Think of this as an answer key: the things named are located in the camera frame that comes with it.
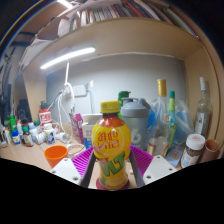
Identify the white and blue carton box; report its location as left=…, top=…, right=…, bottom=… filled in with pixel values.
left=81, top=113, right=103, bottom=149

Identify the white cable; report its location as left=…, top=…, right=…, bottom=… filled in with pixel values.
left=57, top=82, right=77, bottom=134

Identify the white LED light bar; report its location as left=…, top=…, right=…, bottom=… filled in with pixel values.
left=39, top=47, right=97, bottom=70

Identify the ceiling tube light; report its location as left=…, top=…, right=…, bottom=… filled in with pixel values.
left=56, top=0, right=74, bottom=9

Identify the green-capped bottle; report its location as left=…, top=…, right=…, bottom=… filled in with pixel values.
left=165, top=90, right=178, bottom=148

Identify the brown mug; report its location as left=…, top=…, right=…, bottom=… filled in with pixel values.
left=199, top=138, right=221, bottom=164

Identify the green box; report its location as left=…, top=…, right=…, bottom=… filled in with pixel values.
left=8, top=114, right=18, bottom=133

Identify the magenta pouch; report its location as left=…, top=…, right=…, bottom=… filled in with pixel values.
left=69, top=112, right=85, bottom=145

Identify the clear glass bottle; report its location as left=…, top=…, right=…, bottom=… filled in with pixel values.
left=194, top=77, right=213, bottom=139

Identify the red and white can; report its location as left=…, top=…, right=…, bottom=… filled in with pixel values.
left=38, top=108, right=53, bottom=127

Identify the yellow drink bottle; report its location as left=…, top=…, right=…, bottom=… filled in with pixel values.
left=91, top=100, right=132, bottom=191

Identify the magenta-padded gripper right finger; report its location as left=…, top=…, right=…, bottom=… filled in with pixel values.
left=128, top=144, right=178, bottom=188

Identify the grey shaker bottle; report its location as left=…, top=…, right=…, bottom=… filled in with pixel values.
left=120, top=97, right=151, bottom=151

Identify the orange plastic cup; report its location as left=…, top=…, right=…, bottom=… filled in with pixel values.
left=43, top=145, right=69, bottom=169

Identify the white-lidded dark jar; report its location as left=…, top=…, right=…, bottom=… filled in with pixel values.
left=180, top=133, right=206, bottom=169

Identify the blue plastic bag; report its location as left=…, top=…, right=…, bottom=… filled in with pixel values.
left=173, top=99, right=195, bottom=145

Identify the blue-labelled white bottle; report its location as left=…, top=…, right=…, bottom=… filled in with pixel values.
left=11, top=129, right=22, bottom=146

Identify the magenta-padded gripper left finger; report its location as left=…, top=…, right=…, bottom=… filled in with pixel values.
left=49, top=146, right=98, bottom=188

